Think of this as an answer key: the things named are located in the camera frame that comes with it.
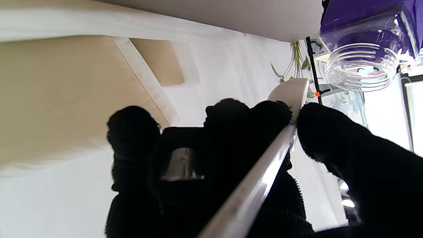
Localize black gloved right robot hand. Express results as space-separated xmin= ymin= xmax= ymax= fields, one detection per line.
xmin=105 ymin=98 xmax=423 ymax=238

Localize white plastic measuring spoon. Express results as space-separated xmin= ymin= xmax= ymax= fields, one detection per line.
xmin=198 ymin=78 xmax=310 ymax=238

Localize purple square coffee jar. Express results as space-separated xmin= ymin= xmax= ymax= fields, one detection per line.
xmin=318 ymin=0 xmax=423 ymax=93

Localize broad leaf green houseplant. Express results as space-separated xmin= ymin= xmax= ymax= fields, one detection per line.
xmin=270 ymin=40 xmax=319 ymax=101

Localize beige sofa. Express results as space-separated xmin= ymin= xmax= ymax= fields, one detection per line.
xmin=0 ymin=36 xmax=185 ymax=174

